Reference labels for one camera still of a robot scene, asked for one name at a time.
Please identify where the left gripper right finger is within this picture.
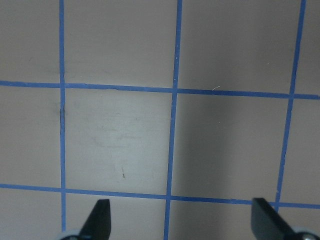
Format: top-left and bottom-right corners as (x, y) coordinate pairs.
(251, 198), (295, 240)

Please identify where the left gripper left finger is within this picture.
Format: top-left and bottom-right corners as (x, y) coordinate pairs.
(78, 199), (111, 240)

